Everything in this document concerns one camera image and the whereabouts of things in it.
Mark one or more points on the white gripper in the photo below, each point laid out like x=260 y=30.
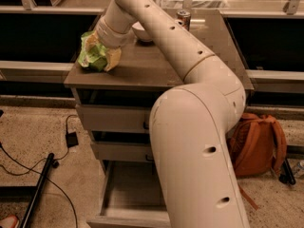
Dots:
x=109 y=38

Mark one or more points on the green rice chip bag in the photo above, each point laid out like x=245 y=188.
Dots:
x=93 y=61

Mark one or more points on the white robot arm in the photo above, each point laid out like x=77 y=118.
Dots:
x=187 y=123

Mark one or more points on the grey drawer cabinet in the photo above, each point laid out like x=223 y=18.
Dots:
x=141 y=77

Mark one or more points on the open bottom drawer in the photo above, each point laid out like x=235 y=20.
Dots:
x=131 y=197

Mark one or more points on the white ceramic bowl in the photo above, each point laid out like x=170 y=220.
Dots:
x=140 y=32

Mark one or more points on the black power adapter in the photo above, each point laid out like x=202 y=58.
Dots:
x=71 y=139

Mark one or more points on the black pole on floor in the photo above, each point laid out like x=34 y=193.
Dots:
x=37 y=192

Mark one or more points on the orange backpack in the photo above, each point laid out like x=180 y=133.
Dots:
x=257 y=145

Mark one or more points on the red white shoe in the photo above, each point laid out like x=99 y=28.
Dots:
x=9 y=222

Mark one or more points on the black stand foot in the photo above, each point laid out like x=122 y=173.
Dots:
x=287 y=176

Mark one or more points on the clear plastic bottle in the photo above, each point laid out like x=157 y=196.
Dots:
x=298 y=169

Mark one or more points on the top drawer with handle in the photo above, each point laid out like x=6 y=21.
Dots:
x=127 y=119

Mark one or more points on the drawer with handle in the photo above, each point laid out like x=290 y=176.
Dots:
x=127 y=119
x=122 y=152

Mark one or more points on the middle drawer with handle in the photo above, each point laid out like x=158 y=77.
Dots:
x=122 y=152

